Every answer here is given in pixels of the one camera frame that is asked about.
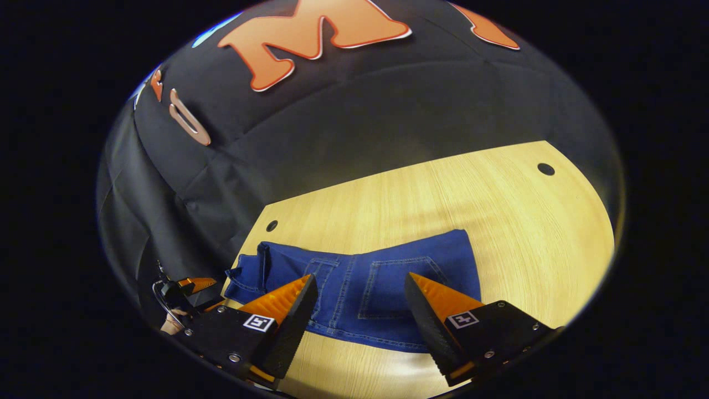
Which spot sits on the blue jeans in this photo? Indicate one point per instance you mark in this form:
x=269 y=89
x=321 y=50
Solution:
x=382 y=288

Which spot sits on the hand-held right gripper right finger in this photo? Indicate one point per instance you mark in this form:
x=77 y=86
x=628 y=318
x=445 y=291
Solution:
x=426 y=321

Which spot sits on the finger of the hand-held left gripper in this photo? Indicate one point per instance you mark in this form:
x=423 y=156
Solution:
x=199 y=285
x=215 y=305

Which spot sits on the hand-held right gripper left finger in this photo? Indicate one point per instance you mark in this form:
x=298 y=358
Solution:
x=293 y=321

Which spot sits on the black backdrop cloth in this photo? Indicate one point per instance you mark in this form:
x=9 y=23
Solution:
x=332 y=127

